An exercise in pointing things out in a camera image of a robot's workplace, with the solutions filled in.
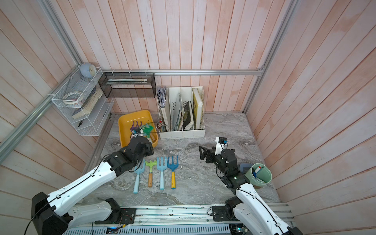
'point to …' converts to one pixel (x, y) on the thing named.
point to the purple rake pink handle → (133, 127)
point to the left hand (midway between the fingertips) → (151, 146)
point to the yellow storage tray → (126, 122)
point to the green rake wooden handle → (150, 176)
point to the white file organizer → (183, 115)
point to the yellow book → (197, 108)
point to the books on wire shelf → (93, 95)
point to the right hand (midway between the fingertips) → (205, 146)
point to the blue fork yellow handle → (173, 173)
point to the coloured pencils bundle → (160, 126)
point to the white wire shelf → (90, 124)
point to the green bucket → (259, 175)
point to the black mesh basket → (129, 85)
